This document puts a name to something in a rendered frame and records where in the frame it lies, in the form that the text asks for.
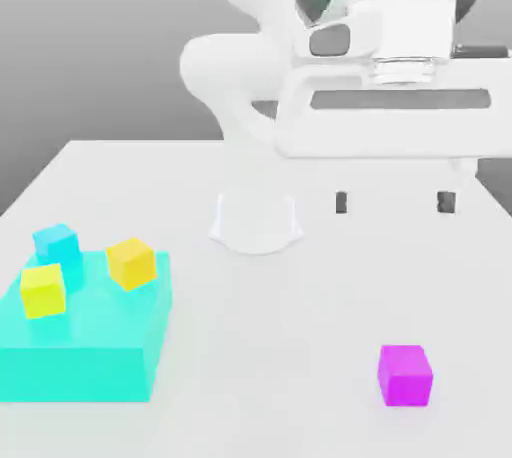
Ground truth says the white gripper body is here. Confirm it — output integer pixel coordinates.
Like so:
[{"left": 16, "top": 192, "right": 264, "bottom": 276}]
[{"left": 274, "top": 59, "right": 512, "bottom": 160}]

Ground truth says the small magenta cube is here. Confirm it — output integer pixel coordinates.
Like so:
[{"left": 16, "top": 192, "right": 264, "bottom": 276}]
[{"left": 376, "top": 344, "right": 435, "bottom": 408}]

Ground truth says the small orange cube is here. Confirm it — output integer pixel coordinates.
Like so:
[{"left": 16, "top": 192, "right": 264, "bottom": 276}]
[{"left": 105, "top": 236, "right": 158, "bottom": 292}]

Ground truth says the small cyan cube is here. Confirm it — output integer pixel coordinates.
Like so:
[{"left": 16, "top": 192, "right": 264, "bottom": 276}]
[{"left": 32, "top": 222, "right": 84, "bottom": 292}]

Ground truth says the small yellow cube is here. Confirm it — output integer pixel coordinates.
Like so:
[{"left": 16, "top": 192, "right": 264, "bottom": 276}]
[{"left": 19, "top": 263, "right": 68, "bottom": 320}]

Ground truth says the large turquoise box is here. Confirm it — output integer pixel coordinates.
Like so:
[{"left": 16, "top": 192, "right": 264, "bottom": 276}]
[{"left": 0, "top": 250, "right": 174, "bottom": 404}]

